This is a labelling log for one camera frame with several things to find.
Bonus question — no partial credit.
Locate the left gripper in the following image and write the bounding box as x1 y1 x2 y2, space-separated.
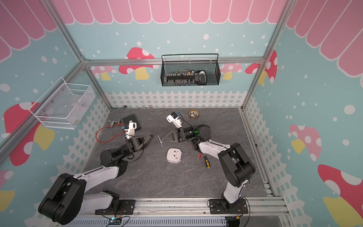
117 135 155 160

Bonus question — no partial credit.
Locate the white alarm clock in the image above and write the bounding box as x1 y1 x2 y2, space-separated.
166 148 182 164

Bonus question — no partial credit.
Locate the black yellow screwdriver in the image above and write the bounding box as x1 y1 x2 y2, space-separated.
203 155 210 168

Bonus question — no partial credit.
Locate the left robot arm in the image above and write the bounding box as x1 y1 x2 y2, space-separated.
38 135 153 225

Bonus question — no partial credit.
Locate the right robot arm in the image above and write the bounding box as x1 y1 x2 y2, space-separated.
159 124 256 211

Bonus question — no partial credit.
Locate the brown tape roll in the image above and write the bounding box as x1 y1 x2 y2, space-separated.
188 109 200 119

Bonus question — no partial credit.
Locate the black connector strip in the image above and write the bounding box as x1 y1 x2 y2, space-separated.
163 73 195 86

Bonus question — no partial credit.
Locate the green lit circuit board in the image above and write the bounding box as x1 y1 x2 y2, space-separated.
107 218 122 226

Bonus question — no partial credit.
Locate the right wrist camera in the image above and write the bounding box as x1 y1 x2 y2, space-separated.
166 112 182 129

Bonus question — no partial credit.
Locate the black network switch box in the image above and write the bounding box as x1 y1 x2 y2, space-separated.
122 114 141 129

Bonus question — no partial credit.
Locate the red cable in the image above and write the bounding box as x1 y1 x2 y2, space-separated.
95 122 128 143

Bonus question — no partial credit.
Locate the metal bracket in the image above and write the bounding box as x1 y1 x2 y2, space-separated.
109 119 121 127

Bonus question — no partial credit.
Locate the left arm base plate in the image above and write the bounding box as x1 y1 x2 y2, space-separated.
95 200 136 216

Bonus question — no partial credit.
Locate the black wire basket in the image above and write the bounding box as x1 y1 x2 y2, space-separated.
160 54 221 87

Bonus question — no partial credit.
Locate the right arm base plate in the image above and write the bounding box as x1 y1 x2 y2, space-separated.
207 199 248 215

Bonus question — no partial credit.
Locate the white wire basket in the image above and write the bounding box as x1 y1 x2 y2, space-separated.
28 78 96 130

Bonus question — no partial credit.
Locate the aluminium rail frame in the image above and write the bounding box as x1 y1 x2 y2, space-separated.
68 197 294 227

